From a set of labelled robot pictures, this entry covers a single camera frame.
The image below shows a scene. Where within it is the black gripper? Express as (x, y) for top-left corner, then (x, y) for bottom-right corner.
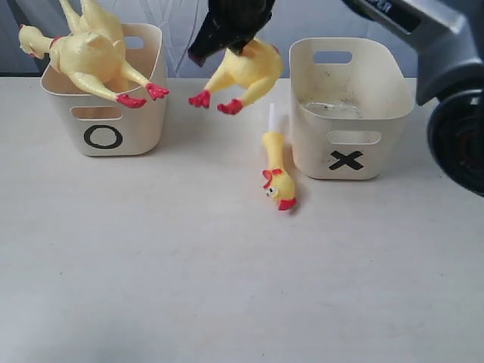
(188, 0), (275, 67)

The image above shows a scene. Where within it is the headless yellow rubber chicken body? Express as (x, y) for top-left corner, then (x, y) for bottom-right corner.
(188, 38), (284, 115)

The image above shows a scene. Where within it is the yellow rubber chicken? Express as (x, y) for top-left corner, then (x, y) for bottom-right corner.
(59, 0), (126, 57)
(18, 24), (169, 109)

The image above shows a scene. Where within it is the yellow rubber chicken top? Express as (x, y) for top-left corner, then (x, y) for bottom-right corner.
(18, 24), (169, 109)

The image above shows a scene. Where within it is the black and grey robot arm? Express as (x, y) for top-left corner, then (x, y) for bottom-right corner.
(188, 1), (483, 196)

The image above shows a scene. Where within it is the white bin marked X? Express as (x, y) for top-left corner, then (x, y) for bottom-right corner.
(289, 37), (414, 181)

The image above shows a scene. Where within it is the white bin marked O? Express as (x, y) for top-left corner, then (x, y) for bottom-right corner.
(40, 23), (168, 157)

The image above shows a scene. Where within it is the detached yellow chicken head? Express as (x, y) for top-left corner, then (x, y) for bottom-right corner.
(262, 103), (297, 211)

